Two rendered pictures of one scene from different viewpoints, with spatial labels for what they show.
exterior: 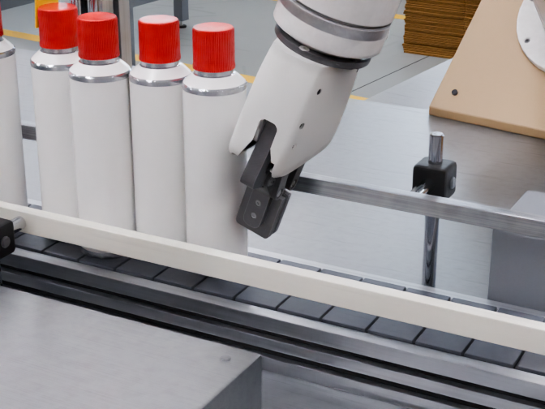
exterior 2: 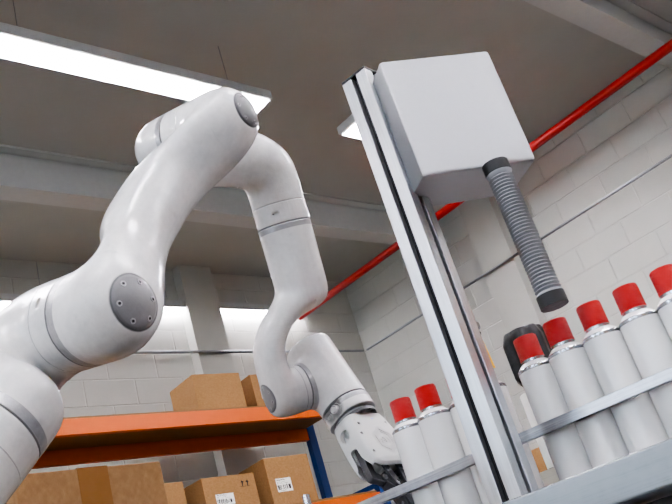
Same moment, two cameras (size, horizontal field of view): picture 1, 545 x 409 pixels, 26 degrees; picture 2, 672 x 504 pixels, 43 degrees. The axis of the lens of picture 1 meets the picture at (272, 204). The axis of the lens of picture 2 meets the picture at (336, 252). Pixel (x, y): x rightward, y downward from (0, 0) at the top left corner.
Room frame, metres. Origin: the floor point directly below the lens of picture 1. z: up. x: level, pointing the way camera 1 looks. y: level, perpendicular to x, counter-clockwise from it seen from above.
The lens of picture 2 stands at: (2.19, 0.21, 0.79)
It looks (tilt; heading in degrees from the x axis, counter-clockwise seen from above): 23 degrees up; 188
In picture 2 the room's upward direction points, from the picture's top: 18 degrees counter-clockwise
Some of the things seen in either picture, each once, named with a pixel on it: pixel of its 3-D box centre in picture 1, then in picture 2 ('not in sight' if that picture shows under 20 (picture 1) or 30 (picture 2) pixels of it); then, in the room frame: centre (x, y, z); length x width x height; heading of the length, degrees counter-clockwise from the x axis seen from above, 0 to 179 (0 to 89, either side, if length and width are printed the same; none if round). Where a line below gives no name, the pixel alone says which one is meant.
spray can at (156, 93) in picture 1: (162, 139); (446, 453); (0.93, 0.09, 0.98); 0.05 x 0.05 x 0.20
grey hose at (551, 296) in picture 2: not in sight; (523, 232); (1.15, 0.30, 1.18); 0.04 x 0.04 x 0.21
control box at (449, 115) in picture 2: not in sight; (445, 131); (1.11, 0.25, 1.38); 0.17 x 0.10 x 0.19; 117
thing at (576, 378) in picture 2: not in sight; (583, 392); (1.04, 0.30, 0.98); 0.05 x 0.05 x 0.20
